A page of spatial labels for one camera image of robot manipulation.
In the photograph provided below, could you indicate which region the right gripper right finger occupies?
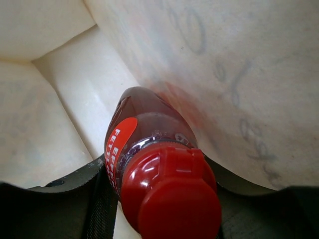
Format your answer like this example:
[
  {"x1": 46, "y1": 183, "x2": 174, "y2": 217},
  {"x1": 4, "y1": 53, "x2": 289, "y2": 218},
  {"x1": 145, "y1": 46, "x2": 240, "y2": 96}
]
[{"x1": 204, "y1": 156, "x2": 282, "y2": 239}]

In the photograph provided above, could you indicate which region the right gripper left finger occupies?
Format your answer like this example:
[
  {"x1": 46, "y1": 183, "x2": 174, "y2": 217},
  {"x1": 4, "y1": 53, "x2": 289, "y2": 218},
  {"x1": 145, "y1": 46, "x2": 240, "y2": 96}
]
[{"x1": 28, "y1": 155, "x2": 118, "y2": 239}]

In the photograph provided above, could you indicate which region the red dish soap bottle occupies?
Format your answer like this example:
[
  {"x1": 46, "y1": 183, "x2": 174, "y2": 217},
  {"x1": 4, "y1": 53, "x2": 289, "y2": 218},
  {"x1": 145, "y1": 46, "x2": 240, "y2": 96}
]
[{"x1": 104, "y1": 86, "x2": 222, "y2": 239}]

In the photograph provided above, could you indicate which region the cream canvas tote bag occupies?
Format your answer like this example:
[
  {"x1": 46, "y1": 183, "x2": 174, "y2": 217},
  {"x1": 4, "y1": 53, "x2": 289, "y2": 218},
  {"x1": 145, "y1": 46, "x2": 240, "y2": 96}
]
[{"x1": 0, "y1": 0, "x2": 319, "y2": 239}]

